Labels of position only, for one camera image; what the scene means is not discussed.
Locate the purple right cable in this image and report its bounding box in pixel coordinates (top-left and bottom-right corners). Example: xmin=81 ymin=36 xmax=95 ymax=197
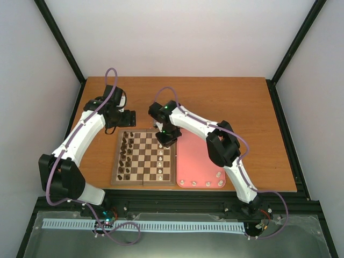
xmin=155 ymin=86 xmax=290 ymax=240

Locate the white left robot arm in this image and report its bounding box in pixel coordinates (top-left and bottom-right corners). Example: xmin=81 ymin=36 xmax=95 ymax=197
xmin=39 ymin=96 xmax=133 ymax=217

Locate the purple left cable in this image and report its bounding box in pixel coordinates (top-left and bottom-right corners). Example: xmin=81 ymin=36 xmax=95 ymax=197
xmin=45 ymin=67 xmax=141 ymax=247

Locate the pink silicone tray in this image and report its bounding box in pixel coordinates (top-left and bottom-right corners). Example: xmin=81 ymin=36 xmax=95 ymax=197
xmin=176 ymin=129 xmax=226 ymax=189

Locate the black aluminium frame rail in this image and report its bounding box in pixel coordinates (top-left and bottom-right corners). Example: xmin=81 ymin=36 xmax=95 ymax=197
xmin=34 ymin=189 xmax=320 ymax=224

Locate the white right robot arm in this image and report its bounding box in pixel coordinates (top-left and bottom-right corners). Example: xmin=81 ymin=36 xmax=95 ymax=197
xmin=148 ymin=101 xmax=262 ymax=217

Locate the purple cable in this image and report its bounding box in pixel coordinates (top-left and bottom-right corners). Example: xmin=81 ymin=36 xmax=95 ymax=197
xmin=45 ymin=67 xmax=141 ymax=247
xmin=155 ymin=86 xmax=290 ymax=240

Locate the light blue cable duct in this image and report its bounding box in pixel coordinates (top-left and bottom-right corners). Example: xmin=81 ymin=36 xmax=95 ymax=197
xmin=41 ymin=218 xmax=245 ymax=234

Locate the wooden chess board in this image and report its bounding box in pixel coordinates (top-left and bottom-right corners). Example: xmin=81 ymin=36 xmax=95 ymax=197
xmin=111 ymin=129 xmax=177 ymax=187

